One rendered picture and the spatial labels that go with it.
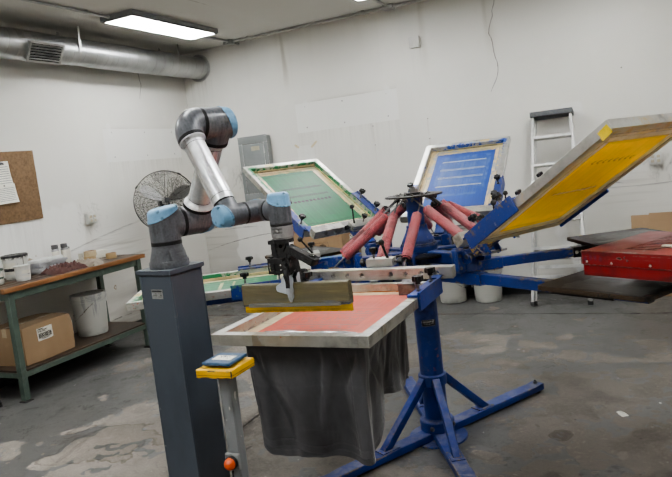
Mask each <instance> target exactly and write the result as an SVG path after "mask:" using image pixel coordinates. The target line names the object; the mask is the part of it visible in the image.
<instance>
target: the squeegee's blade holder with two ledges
mask: <svg viewBox="0 0 672 477"><path fill-rule="evenodd" d="M338 305H342V301H338V302H302V303H266V304H250V305H249V308H258V307H298V306H338Z"/></svg>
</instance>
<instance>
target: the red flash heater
mask: <svg viewBox="0 0 672 477"><path fill-rule="evenodd" d="M664 244H672V232H667V231H648V232H644V233H641V234H637V235H634V236H630V237H627V238H623V239H620V240H616V241H613V242H610V243H606V244H603V245H599V246H596V247H592V248H589V249H585V250H582V251H581V264H584V275H591V276H603V277H614V278H626V279H638V280H649V281H661V282H672V248H662V247H661V245H664Z"/></svg>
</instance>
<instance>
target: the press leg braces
mask: <svg viewBox="0 0 672 477"><path fill-rule="evenodd" d="M446 375H447V384H448V385H450V386H451V387H452V388H454V389H455V390H456V391H458V392H459V393H461V394H462V395H463V396H465V397H466V398H467V399H469V400H470V401H471V402H473V403H474V404H475V406H473V407H471V408H472V409H475V410H478V411H482V410H484V409H487V408H489V407H491V406H493V405H494V404H491V403H488V402H485V401H484V400H483V399H481V398H480V397H479V396H477V395H476V394H475V393H473V392H472V391H471V390H469V389H468V388H467V387H465V386H464V385H463V384H461V383H460V382H459V381H458V380H456V379H455V378H454V377H452V376H451V375H450V374H448V373H447V372H446ZM432 385H433V390H434V393H435V397H436V400H437V404H438V407H439V411H440V414H441V418H442V422H443V425H444V429H445V433H446V437H447V441H448V444H449V448H450V450H449V451H446V453H447V455H448V457H449V458H450V460H451V462H455V461H462V460H466V458H465V457H464V455H463V454H462V452H461V450H460V449H459V446H458V442H457V438H456V434H455V431H454V427H453V423H452V420H451V416H450V413H449V409H448V406H447V402H446V399H445V396H444V392H443V389H442V386H441V382H440V379H434V380H432ZM425 388H426V384H425V380H424V379H421V378H419V379H418V381H417V383H416V385H415V386H414V388H413V390H412V392H411V394H410V396H409V397H408V399H407V401H406V403H405V405H404V406H403V408H402V410H401V412H400V414H399V416H398V417H397V419H396V421H395V423H394V425H393V427H392V428H391V430H390V432H389V434H388V436H387V438H386V439H385V441H384V443H383V445H382V447H381V448H379V449H377V450H375V452H377V453H379V454H381V455H383V456H384V455H386V454H388V453H390V452H392V451H395V450H397V449H399V448H400V447H399V446H397V445H395V443H396V442H397V440H398V438H399V436H400V434H401V432H402V430H403V429H404V427H405V425H406V423H407V421H408V419H409V418H410V416H411V414H412V412H413V410H414V408H415V406H416V405H418V406H419V408H420V407H424V403H423V394H422V393H423V392H424V390H425Z"/></svg>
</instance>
